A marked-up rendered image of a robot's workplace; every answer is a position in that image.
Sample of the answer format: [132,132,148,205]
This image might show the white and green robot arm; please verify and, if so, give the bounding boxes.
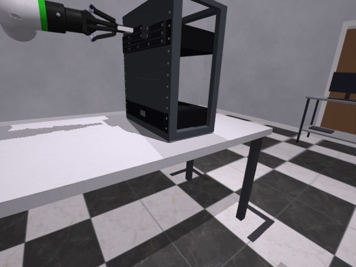
[0,0,67,42]

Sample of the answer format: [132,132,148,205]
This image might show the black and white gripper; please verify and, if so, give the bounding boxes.
[65,4,133,42]

